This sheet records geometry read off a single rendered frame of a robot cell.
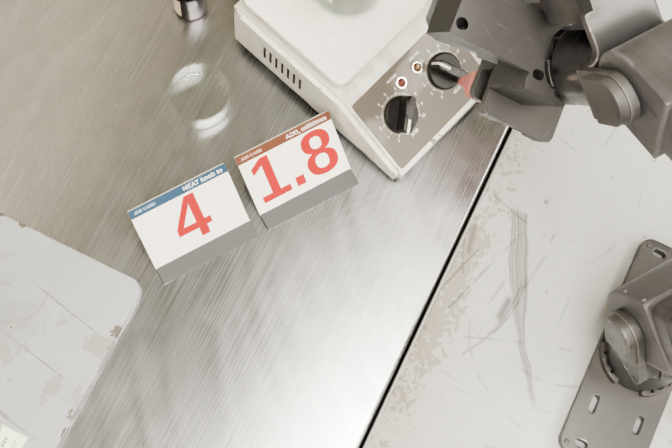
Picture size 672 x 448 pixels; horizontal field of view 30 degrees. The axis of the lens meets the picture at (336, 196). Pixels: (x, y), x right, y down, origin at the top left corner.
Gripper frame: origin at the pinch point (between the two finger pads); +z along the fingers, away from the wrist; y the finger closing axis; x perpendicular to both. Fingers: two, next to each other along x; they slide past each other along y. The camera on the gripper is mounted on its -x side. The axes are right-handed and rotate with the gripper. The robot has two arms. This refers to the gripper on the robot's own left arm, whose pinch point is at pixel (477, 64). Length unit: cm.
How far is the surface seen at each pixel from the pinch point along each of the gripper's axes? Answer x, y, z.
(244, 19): -15.4, 2.5, 13.3
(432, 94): 0.9, 2.4, 7.3
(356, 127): -4.5, 7.7, 7.7
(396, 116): -1.8, 5.5, 6.9
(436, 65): -0.4, 0.3, 6.0
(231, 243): -9.4, 20.6, 12.4
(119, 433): -13.3, 38.3, 10.0
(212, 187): -13.0, 16.8, 12.0
